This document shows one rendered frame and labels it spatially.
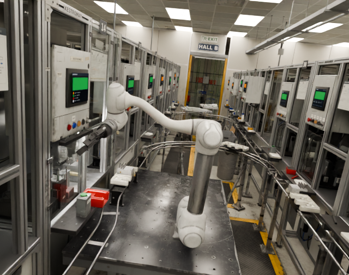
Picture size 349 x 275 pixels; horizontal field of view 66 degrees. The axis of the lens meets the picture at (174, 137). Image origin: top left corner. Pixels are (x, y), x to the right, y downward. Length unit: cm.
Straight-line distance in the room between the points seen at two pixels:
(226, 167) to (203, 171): 335
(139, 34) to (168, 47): 115
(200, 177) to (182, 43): 885
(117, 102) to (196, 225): 85
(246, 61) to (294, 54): 165
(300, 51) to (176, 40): 437
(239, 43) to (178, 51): 218
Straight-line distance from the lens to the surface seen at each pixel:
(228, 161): 483
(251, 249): 324
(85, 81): 165
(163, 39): 1028
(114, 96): 157
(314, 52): 1088
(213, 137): 143
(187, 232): 163
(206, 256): 183
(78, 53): 161
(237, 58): 1021
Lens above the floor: 176
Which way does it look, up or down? 13 degrees down
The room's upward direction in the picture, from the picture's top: 6 degrees clockwise
